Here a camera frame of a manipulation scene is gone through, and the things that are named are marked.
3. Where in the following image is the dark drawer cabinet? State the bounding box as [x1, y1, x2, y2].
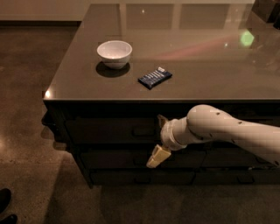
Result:
[44, 3, 280, 186]

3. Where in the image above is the black shoe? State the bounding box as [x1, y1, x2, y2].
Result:
[0, 214, 18, 224]
[0, 188, 11, 213]

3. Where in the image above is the white ceramic bowl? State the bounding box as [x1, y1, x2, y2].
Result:
[96, 40, 132, 69]

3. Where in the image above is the black shoe upper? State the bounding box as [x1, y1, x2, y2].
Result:
[0, 188, 11, 213]

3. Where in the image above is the black shoe lower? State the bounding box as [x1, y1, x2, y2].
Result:
[0, 214, 18, 224]

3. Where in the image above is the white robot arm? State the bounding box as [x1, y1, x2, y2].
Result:
[146, 104, 280, 168]

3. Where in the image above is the blue snack packet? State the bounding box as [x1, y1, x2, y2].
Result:
[137, 67, 172, 89]

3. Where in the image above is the dark box on counter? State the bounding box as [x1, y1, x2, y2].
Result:
[252, 0, 280, 23]

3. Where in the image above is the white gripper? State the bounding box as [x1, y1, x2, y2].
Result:
[146, 115, 186, 168]

